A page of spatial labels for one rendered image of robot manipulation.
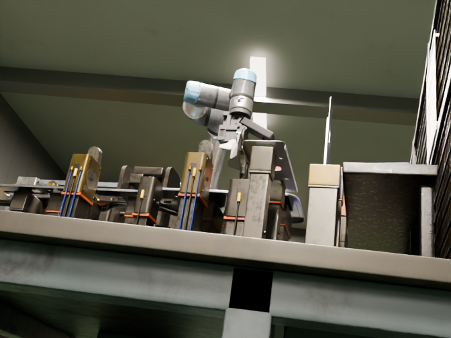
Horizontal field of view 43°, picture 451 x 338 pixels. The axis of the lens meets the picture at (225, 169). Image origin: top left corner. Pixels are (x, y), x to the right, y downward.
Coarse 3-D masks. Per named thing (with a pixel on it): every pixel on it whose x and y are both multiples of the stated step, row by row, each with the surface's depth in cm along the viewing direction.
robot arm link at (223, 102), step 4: (220, 88) 192; (220, 92) 191; (224, 92) 191; (228, 92) 191; (220, 96) 190; (224, 96) 191; (228, 96) 191; (220, 100) 190; (224, 100) 191; (228, 100) 191; (216, 104) 191; (220, 104) 191; (224, 104) 191; (228, 104) 191; (216, 108) 193; (220, 108) 192; (224, 108) 192; (228, 108) 192
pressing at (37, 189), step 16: (0, 192) 188; (32, 192) 184; (48, 192) 182; (96, 192) 176; (112, 192) 174; (128, 192) 172; (176, 192) 166; (224, 192) 161; (160, 208) 180; (176, 208) 178; (224, 208) 172
